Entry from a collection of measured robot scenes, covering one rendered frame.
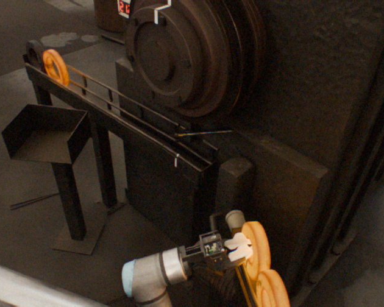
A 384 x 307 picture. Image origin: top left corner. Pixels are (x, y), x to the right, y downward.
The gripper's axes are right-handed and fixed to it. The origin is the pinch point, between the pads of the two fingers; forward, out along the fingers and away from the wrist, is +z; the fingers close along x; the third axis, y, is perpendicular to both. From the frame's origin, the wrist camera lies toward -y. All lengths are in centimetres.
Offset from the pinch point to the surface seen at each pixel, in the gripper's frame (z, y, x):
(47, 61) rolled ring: -66, 16, 124
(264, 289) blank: -1.7, 0.5, -13.0
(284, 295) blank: 2.0, 5.2, -18.0
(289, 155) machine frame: 18.6, 8.2, 21.5
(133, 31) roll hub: -15, 48, 47
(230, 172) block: 0.4, 5.7, 24.2
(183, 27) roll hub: -2, 51, 33
